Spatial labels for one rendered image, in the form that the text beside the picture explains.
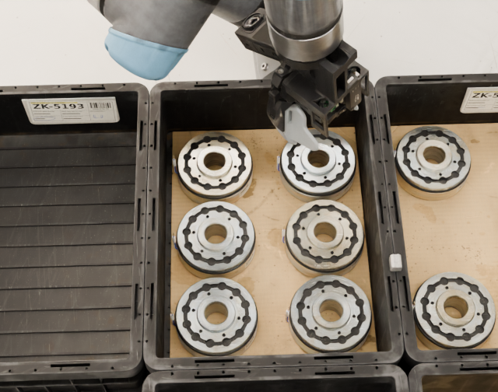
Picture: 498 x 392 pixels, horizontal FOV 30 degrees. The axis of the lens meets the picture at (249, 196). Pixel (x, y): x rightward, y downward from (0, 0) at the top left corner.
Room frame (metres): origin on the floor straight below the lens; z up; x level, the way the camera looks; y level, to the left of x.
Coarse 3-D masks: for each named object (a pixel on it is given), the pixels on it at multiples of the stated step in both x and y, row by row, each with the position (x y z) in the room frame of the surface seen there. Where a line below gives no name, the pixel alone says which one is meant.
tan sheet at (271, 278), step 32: (352, 128) 0.71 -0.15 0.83; (256, 160) 0.66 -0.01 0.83; (256, 192) 0.61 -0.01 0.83; (288, 192) 0.61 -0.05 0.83; (352, 192) 0.60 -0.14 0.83; (256, 224) 0.56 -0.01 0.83; (256, 256) 0.51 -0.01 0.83; (256, 288) 0.46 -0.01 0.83; (288, 288) 0.46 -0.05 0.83; (256, 352) 0.38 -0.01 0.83; (288, 352) 0.38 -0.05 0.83
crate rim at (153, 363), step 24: (384, 192) 0.55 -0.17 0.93; (384, 216) 0.52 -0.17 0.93; (384, 240) 0.48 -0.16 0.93; (384, 264) 0.45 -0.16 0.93; (384, 288) 0.42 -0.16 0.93; (144, 312) 0.39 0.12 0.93; (144, 336) 0.36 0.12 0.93; (144, 360) 0.33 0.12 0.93; (168, 360) 0.33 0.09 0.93; (192, 360) 0.33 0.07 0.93; (216, 360) 0.34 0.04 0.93; (240, 360) 0.33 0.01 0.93; (264, 360) 0.33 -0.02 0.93; (288, 360) 0.33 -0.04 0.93; (312, 360) 0.33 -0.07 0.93; (336, 360) 0.33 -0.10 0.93; (360, 360) 0.33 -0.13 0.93; (384, 360) 0.33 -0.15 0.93
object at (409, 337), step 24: (384, 96) 0.69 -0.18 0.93; (384, 120) 0.67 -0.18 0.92; (384, 144) 0.62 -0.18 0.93; (384, 168) 0.59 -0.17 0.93; (408, 288) 0.42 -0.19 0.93; (408, 312) 0.39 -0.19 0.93; (408, 336) 0.36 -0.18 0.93; (408, 360) 0.34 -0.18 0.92; (432, 360) 0.33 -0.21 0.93; (456, 360) 0.33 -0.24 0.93; (480, 360) 0.33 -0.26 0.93
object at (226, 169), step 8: (200, 152) 0.65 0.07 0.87; (208, 152) 0.65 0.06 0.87; (216, 152) 0.65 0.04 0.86; (224, 152) 0.65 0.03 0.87; (200, 160) 0.64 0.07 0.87; (232, 160) 0.64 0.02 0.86; (200, 168) 0.62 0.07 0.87; (224, 168) 0.62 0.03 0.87; (208, 176) 0.61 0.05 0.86; (216, 176) 0.61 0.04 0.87
